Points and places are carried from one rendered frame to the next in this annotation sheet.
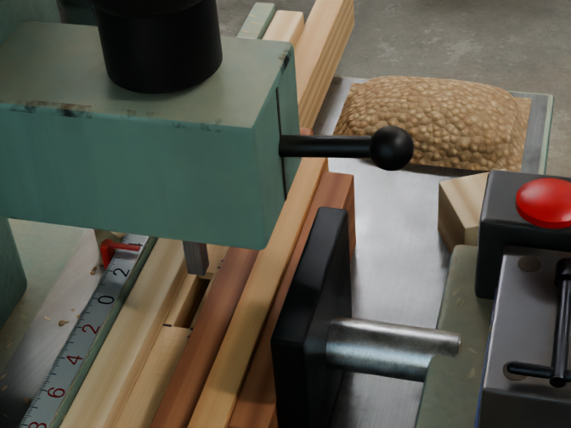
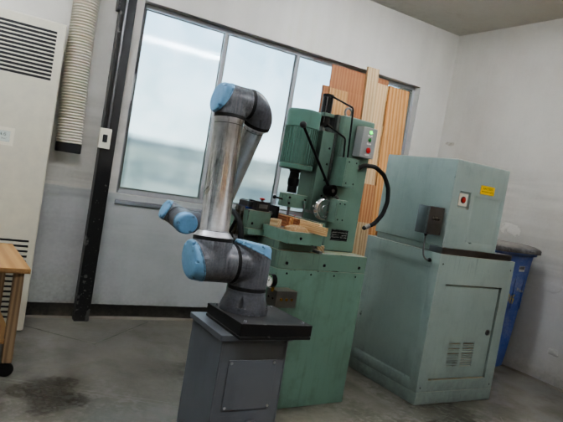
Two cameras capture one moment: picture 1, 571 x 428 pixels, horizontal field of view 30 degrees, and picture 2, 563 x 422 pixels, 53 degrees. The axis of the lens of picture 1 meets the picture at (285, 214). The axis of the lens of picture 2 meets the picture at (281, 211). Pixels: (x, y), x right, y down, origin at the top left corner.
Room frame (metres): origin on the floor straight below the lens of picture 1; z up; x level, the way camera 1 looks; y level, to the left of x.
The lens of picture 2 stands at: (2.16, -2.34, 1.13)
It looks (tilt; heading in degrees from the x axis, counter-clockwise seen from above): 3 degrees down; 127
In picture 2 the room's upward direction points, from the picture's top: 10 degrees clockwise
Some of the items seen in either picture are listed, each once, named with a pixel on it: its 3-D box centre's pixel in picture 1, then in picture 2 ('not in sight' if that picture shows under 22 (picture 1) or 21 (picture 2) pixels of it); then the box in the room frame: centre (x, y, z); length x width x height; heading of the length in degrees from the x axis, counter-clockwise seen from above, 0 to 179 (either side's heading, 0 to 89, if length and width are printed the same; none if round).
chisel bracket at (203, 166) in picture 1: (140, 141); (292, 202); (0.41, 0.07, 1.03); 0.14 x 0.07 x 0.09; 72
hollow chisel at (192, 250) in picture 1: (192, 233); not in sight; (0.40, 0.05, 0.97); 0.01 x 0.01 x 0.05; 72
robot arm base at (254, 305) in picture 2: not in sight; (245, 297); (0.77, -0.64, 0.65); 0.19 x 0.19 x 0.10
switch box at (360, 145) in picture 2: not in sight; (364, 142); (0.63, 0.31, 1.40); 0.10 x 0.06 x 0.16; 72
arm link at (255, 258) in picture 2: not in sight; (249, 263); (0.77, -0.64, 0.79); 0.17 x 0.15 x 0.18; 69
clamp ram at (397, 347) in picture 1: (378, 348); (267, 213); (0.34, -0.04, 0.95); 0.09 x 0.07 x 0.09; 162
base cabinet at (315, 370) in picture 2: not in sight; (286, 326); (0.44, 0.16, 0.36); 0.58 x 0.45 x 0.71; 72
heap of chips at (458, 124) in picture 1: (431, 109); (296, 228); (0.58, -0.10, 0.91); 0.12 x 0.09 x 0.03; 72
